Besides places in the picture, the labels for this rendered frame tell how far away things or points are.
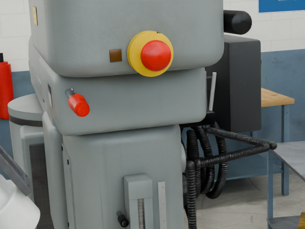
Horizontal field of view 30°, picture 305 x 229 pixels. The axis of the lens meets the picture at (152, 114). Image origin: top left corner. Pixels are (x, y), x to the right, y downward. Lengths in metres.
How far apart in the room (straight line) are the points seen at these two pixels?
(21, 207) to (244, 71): 0.77
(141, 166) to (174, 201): 0.09
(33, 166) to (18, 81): 3.84
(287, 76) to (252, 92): 4.61
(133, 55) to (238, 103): 0.58
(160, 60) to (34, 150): 0.70
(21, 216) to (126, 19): 0.30
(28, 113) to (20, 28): 3.74
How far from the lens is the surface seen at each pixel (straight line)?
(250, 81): 1.30
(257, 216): 4.80
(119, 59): 0.76
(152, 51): 0.72
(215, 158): 0.89
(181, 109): 0.90
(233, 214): 4.84
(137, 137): 0.93
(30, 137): 1.38
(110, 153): 0.92
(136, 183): 0.90
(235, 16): 0.84
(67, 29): 0.76
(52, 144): 1.11
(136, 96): 0.88
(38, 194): 1.41
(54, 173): 1.12
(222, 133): 1.04
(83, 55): 0.76
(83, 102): 0.72
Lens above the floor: 1.84
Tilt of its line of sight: 12 degrees down
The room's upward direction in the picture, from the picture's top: 3 degrees counter-clockwise
